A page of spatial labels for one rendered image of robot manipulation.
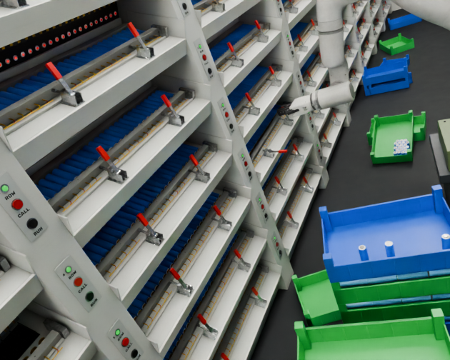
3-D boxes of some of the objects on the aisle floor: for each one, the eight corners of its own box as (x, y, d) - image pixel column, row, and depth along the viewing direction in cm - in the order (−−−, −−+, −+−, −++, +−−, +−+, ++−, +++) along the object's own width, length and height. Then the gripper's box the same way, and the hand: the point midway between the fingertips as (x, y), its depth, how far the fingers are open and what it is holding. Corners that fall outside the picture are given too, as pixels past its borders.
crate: (367, 266, 151) (363, 251, 147) (390, 304, 133) (386, 289, 129) (296, 288, 154) (291, 275, 150) (309, 329, 136) (303, 315, 133)
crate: (426, 123, 223) (425, 111, 219) (425, 140, 208) (423, 127, 205) (373, 128, 239) (371, 118, 235) (368, 145, 225) (366, 133, 221)
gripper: (318, 85, 163) (281, 96, 174) (308, 101, 152) (269, 112, 163) (323, 101, 166) (286, 111, 177) (315, 116, 155) (276, 127, 166)
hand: (282, 110), depth 169 cm, fingers closed
